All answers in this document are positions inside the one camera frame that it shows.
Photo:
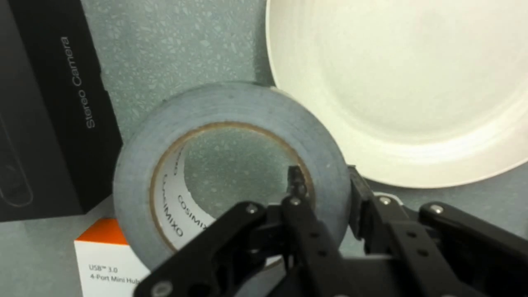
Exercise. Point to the black tape roll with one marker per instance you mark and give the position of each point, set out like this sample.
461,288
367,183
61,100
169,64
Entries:
142,183

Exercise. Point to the black stereo camera box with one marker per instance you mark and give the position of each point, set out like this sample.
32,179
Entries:
50,110

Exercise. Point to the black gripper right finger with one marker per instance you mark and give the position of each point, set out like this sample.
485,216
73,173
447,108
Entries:
396,237

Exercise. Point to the orange white usb hub box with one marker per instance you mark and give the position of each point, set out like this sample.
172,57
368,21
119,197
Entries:
104,259

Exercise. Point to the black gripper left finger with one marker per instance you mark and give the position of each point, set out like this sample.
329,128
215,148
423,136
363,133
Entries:
299,221

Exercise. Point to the white round plate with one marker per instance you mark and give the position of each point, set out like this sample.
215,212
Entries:
406,84

